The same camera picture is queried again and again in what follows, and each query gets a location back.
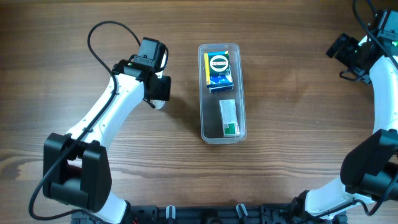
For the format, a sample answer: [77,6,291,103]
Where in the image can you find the blue yellow VapoDrops box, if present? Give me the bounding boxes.
[203,52,233,88]

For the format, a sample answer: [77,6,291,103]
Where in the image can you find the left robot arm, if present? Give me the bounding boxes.
[38,37,171,223]

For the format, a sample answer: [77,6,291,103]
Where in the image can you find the clear plastic container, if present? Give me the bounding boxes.
[198,43,247,144]

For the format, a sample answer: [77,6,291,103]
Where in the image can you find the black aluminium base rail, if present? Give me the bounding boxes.
[70,203,348,224]

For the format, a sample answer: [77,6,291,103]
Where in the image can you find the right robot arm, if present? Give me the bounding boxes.
[276,9,397,223]

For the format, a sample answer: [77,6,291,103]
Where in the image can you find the white green medicine box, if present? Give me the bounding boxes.
[219,100,240,138]

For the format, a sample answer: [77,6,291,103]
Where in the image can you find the small dark green box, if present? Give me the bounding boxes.
[207,51,229,77]

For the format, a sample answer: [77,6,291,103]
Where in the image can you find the white spray bottle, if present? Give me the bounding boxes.
[152,100,166,110]

